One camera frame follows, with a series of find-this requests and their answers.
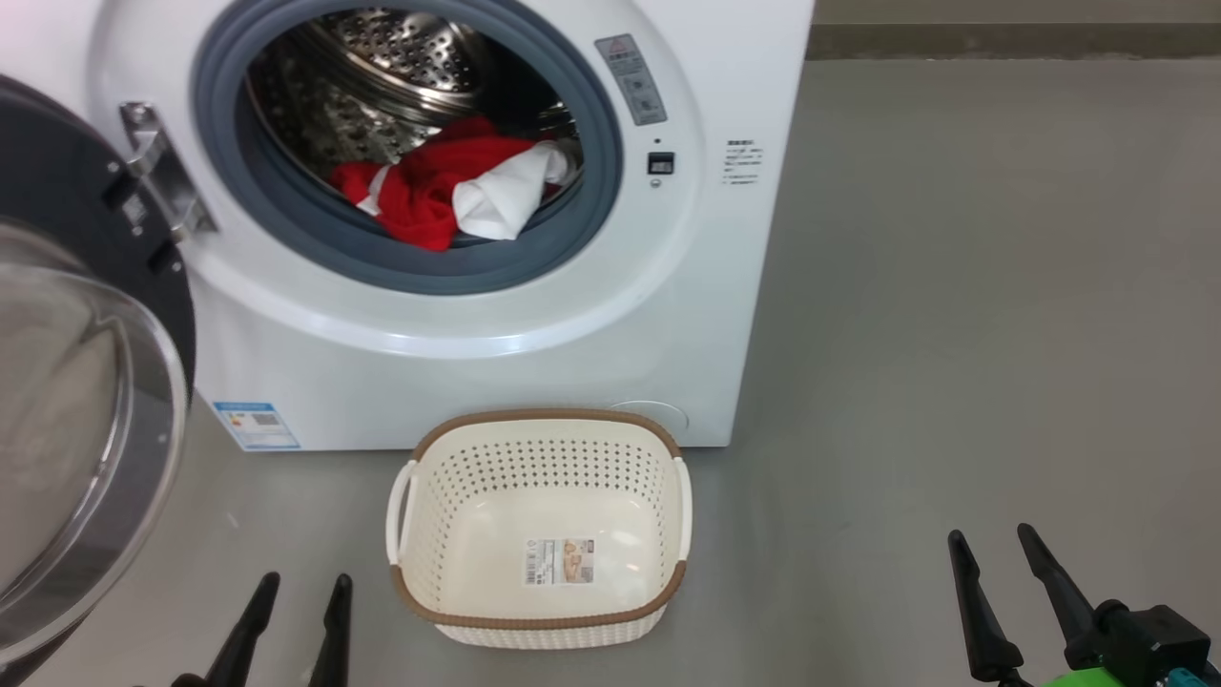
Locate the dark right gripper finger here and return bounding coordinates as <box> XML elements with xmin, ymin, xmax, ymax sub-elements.
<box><xmin>1016</xmin><ymin>523</ymin><xmax>1098</xmax><ymax>659</ymax></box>
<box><xmin>947</xmin><ymin>530</ymin><xmax>1026</xmax><ymax>683</ymax></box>

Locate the stainless steel washer drum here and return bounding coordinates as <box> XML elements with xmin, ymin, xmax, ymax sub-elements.
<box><xmin>243</xmin><ymin>5</ymin><xmax>583</xmax><ymax>206</ymax></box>

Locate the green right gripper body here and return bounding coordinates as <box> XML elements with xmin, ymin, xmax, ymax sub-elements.
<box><xmin>1045</xmin><ymin>668</ymin><xmax>1184</xmax><ymax>687</ymax></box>

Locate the black round glass washer door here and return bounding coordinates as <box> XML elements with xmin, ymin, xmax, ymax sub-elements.
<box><xmin>0</xmin><ymin>74</ymin><xmax>197</xmax><ymax>687</ymax></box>

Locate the blue energy label sticker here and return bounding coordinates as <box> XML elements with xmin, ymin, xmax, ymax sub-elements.
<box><xmin>212</xmin><ymin>401</ymin><xmax>301</xmax><ymax>451</ymax></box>

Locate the white front-load washing machine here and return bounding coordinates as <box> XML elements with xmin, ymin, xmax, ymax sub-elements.
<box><xmin>0</xmin><ymin>0</ymin><xmax>817</xmax><ymax>451</ymax></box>

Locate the red garment with white stripes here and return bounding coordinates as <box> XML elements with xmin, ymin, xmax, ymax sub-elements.
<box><xmin>377</xmin><ymin>116</ymin><xmax>580</xmax><ymax>252</ymax></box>

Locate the cream perforated laundry basket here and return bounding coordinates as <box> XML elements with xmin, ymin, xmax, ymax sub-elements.
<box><xmin>385</xmin><ymin>408</ymin><xmax>693</xmax><ymax>650</ymax></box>

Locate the grey warning sticker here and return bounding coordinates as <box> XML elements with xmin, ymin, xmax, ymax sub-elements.
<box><xmin>595</xmin><ymin>34</ymin><xmax>669</xmax><ymax>127</ymax></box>

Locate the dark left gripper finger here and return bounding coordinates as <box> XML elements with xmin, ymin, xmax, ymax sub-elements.
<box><xmin>196</xmin><ymin>572</ymin><xmax>280</xmax><ymax>687</ymax></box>
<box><xmin>307</xmin><ymin>573</ymin><xmax>354</xmax><ymax>687</ymax></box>

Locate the printed instruction sticker label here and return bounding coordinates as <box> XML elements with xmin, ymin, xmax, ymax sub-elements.
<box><xmin>523</xmin><ymin>537</ymin><xmax>595</xmax><ymax>586</ymax></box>

